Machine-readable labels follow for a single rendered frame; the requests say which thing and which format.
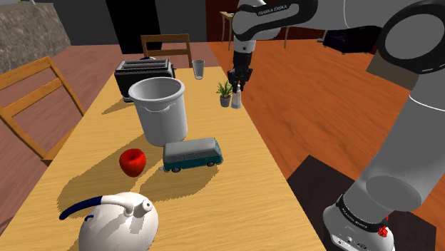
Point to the small grey shaker bottle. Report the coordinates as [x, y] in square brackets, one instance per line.
[236, 100]

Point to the wooden dining table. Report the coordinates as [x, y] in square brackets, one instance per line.
[226, 208]

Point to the small green potted plant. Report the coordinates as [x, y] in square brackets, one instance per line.
[225, 94]

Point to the large white pot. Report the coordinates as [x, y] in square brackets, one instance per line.
[163, 118]

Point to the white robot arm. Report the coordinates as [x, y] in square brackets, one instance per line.
[400, 156]

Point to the dark robot stand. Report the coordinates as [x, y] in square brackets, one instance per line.
[313, 187]

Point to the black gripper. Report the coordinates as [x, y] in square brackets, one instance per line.
[242, 62]

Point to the clear drinking glass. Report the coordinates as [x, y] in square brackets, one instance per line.
[198, 69]

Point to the red apple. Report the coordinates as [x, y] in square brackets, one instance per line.
[132, 162]

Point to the small wooden side table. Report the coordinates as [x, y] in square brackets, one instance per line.
[226, 15]

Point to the black toaster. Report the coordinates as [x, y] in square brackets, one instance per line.
[139, 73]

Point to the wooden chair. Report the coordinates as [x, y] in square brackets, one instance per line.
[167, 52]
[21, 107]

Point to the grey stone counter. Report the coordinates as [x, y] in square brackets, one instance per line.
[27, 31]

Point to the teal and grey toy van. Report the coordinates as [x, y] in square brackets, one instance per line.
[191, 154]

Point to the dark low furniture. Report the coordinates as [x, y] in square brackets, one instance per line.
[347, 40]

